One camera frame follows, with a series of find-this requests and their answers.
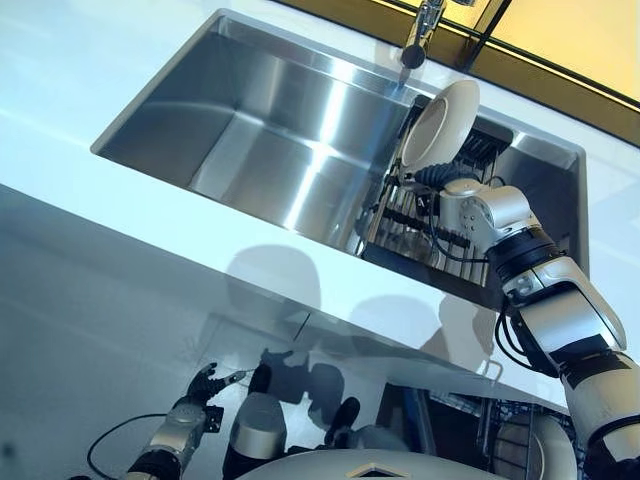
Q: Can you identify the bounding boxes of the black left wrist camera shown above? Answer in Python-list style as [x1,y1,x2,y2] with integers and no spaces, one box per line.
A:
[203,403,225,435]

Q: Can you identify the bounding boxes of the cream ceramic plate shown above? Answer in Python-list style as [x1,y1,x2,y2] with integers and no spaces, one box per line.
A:
[493,413,580,480]
[400,79,482,174]

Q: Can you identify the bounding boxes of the stainless steel sink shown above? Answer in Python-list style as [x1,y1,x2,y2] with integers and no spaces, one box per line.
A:
[89,8,587,310]

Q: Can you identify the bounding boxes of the wire dishwasher rack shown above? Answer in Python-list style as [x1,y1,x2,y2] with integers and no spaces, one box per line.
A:
[428,393,592,480]

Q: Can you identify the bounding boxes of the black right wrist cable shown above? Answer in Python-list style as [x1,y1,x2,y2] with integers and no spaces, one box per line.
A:
[423,173,542,372]

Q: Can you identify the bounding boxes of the chrome kitchen faucet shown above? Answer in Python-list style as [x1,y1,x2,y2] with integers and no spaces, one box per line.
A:
[398,0,450,70]

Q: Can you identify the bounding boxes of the black dish rack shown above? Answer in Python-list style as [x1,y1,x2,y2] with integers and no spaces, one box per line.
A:
[358,96,515,290]

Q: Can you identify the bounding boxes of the dark window frame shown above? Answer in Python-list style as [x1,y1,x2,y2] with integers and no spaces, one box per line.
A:
[279,0,640,126]

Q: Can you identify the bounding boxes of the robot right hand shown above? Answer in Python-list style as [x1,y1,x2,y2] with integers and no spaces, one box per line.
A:
[398,161,460,195]

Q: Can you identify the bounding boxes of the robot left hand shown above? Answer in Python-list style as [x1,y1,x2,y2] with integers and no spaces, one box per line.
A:
[186,361,252,402]

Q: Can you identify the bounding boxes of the narrow white cabinet door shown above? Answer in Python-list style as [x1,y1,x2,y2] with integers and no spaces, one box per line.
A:
[299,309,501,401]

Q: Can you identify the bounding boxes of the grey robot left leg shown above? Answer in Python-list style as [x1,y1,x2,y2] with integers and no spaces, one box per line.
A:
[221,363,290,472]

